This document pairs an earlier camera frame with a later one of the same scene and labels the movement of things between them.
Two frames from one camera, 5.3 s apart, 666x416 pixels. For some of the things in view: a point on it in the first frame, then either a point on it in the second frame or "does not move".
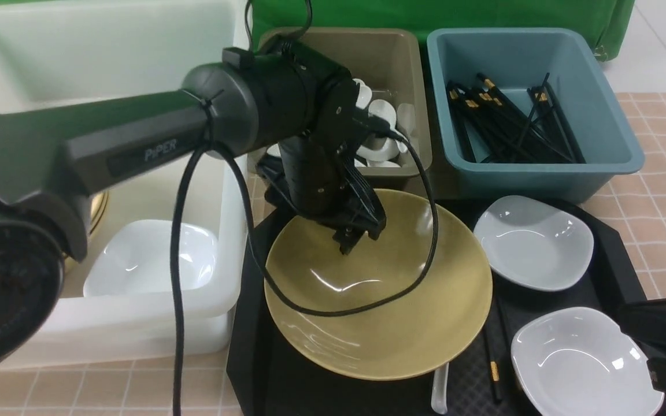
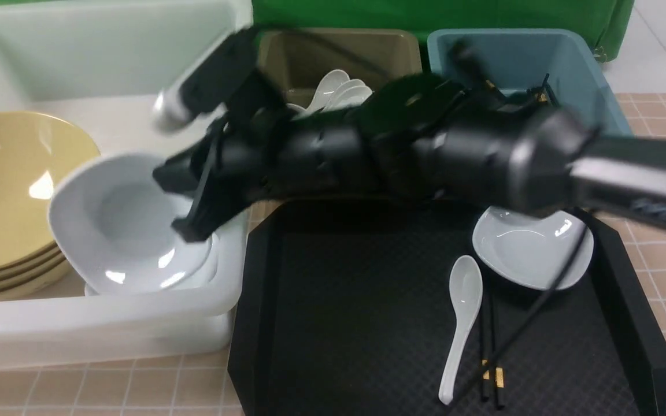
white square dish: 532,244 does not move
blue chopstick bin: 514,60 does not move
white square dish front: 577,361 to 113,221
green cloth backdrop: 613,19 does not move
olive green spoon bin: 395,55 does not move
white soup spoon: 440,389 to 466,279
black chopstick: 495,379 to 485,371
